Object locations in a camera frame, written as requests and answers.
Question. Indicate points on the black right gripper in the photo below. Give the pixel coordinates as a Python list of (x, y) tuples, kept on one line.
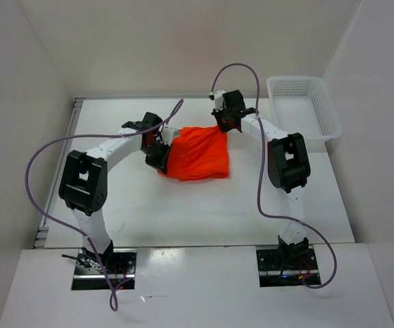
[(223, 128)]

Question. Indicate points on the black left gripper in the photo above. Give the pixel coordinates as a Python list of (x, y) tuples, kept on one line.
[(159, 163)]

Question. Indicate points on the orange shorts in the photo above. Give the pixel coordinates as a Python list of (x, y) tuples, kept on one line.
[(199, 153)]

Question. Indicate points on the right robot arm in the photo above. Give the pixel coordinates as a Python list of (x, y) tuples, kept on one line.
[(286, 162)]

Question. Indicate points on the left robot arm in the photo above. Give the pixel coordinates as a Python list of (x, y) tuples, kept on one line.
[(84, 183)]

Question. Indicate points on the white plastic basket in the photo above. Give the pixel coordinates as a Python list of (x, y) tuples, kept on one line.
[(303, 105)]

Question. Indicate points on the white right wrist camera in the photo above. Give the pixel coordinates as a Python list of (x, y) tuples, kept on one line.
[(217, 97)]

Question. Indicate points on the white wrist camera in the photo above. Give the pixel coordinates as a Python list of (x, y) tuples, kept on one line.
[(168, 134), (217, 97)]

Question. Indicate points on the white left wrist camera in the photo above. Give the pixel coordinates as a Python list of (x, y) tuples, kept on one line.
[(168, 134)]

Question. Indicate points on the aluminium table edge rail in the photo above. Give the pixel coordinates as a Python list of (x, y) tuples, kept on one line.
[(42, 232)]

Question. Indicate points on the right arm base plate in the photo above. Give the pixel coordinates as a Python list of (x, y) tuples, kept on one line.
[(274, 273)]

